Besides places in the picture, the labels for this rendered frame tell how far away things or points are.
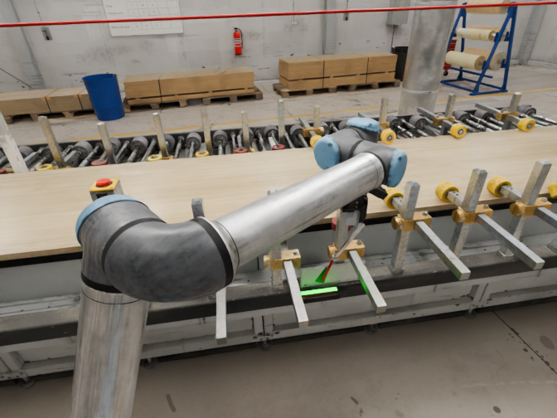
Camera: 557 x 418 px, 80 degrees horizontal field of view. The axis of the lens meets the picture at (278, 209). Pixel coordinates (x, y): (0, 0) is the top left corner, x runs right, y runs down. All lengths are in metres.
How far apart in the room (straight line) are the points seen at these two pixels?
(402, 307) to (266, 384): 0.87
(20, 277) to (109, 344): 1.13
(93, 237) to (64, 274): 1.11
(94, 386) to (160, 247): 0.32
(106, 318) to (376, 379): 1.58
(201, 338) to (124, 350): 1.28
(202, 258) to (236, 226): 0.08
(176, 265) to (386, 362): 1.71
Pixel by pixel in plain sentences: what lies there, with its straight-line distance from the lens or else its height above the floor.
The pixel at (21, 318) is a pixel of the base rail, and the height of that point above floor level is 0.70.
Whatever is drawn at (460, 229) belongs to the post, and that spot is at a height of 0.89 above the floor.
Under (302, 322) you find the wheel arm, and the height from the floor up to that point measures 0.85.
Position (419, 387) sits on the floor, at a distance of 2.02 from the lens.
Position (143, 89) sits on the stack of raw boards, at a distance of 6.91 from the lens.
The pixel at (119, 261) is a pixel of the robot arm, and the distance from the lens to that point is 0.49.
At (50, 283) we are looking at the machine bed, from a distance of 1.72.
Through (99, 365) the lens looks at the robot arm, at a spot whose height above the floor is 1.16.
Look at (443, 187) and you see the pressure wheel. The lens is 1.59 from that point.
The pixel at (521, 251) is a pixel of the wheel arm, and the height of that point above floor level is 0.96.
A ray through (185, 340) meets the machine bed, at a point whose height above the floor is 0.17.
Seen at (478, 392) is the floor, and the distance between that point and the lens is 2.12.
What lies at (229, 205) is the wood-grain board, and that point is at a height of 0.90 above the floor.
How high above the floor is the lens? 1.67
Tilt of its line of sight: 32 degrees down
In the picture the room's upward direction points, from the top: 2 degrees counter-clockwise
